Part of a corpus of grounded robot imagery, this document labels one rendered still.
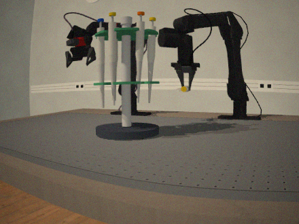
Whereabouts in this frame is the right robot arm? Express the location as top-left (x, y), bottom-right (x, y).
top-left (66, 22), bottom-right (152, 116)

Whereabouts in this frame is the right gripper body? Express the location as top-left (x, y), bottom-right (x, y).
top-left (70, 37), bottom-right (93, 61)

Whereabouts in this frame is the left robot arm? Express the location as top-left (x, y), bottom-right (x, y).
top-left (158, 11), bottom-right (261, 120)

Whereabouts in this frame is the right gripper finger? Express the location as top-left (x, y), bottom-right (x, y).
top-left (86, 48), bottom-right (96, 66)
top-left (65, 51), bottom-right (72, 68)

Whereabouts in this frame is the white pipette with blue button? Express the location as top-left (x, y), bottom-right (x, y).
top-left (97, 18), bottom-right (105, 108)

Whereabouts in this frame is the white pipette with yellow button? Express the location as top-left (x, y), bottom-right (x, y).
top-left (108, 12), bottom-right (119, 105)
top-left (147, 17), bottom-right (156, 103)

